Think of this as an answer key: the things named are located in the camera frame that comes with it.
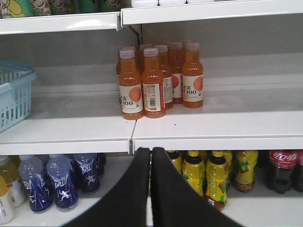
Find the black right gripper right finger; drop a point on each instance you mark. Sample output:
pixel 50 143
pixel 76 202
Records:
pixel 173 201

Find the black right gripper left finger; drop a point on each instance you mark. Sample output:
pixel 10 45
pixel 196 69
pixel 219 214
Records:
pixel 125 204

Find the light blue plastic basket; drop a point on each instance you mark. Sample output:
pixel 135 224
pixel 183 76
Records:
pixel 15 92

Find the yellow lemon tea bottle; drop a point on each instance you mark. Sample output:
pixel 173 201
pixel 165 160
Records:
pixel 217 171
pixel 246 161
pixel 176 160
pixel 193 170

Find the blue sports drink bottle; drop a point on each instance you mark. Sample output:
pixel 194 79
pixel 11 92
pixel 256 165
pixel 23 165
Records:
pixel 32 173
pixel 87 172
pixel 59 170

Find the plastic cola bottle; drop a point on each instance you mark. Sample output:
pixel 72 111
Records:
pixel 298 175
pixel 280 168

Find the orange C100 juice bottle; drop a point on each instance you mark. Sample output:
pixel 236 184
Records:
pixel 152 82
pixel 192 76
pixel 130 86

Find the yellow vitamin drink bottle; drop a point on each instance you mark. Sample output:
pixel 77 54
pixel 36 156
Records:
pixel 7 210
pixel 13 181

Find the white metal shelving unit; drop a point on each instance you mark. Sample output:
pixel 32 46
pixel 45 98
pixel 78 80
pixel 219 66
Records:
pixel 252 53

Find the white peach drink bottle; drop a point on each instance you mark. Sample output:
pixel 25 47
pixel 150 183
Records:
pixel 144 3
pixel 171 2

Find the green cartoon drink can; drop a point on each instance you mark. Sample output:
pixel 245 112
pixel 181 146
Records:
pixel 15 8
pixel 40 7

